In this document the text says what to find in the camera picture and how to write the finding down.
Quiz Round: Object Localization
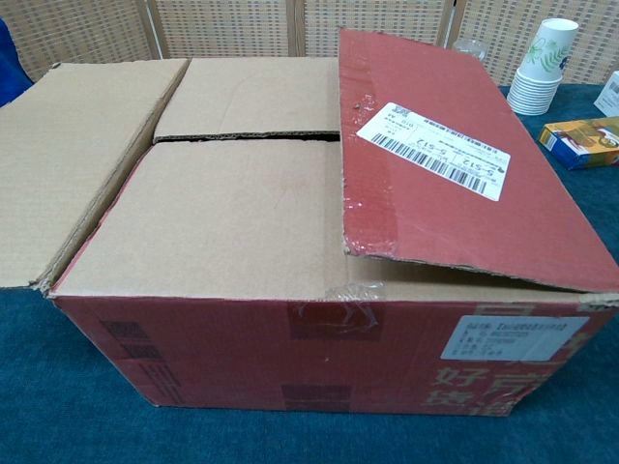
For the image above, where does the red cardboard box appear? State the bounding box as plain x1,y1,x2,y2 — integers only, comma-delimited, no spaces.
0,26,619,421

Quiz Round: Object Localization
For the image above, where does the yellow blue small carton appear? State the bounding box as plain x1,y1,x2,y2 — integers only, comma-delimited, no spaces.
537,115,619,173

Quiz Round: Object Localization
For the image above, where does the woven rattan folding screen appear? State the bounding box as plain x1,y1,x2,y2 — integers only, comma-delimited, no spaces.
0,0,619,88

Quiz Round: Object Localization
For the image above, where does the small clear nut jar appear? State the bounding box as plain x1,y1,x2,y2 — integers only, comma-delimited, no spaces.
452,39,487,62

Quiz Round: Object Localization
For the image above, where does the stack of paper cups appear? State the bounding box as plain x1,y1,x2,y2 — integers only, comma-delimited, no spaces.
506,17,580,116

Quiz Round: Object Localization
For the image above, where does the blue table cover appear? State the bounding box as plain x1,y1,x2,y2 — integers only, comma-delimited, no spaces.
0,84,619,464

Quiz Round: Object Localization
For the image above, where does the white cardboard box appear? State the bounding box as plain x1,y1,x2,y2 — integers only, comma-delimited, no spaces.
593,70,619,117

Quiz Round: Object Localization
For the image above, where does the blue towel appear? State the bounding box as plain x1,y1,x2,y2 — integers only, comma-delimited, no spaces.
0,16,35,110

